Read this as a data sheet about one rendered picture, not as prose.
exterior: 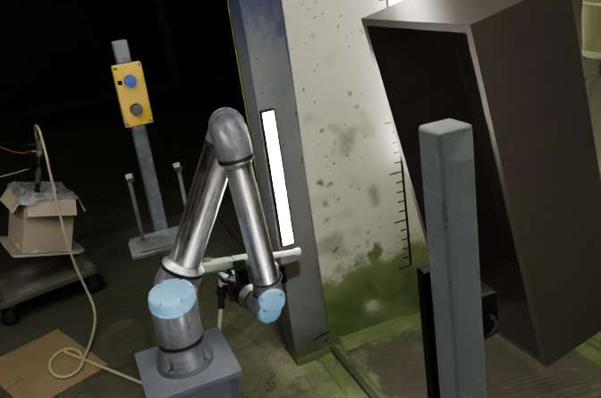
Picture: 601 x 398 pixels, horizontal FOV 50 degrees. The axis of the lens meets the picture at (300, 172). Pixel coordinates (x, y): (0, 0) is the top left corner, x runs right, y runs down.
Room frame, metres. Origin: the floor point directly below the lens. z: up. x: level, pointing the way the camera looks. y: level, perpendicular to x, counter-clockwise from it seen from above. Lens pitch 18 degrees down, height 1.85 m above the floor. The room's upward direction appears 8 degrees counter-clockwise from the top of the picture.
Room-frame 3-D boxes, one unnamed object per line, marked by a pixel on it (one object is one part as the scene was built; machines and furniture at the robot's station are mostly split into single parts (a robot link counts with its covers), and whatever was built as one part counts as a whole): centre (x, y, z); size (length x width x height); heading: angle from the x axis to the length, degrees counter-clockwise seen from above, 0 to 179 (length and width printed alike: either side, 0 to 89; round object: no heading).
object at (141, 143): (2.73, 0.67, 0.82); 0.06 x 0.06 x 1.64; 19
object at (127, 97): (2.67, 0.65, 1.42); 0.12 x 0.06 x 0.26; 109
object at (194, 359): (1.86, 0.47, 0.69); 0.19 x 0.19 x 0.10
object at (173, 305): (1.87, 0.47, 0.83); 0.17 x 0.15 x 0.18; 8
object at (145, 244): (2.58, 0.61, 0.95); 0.26 x 0.15 x 0.32; 109
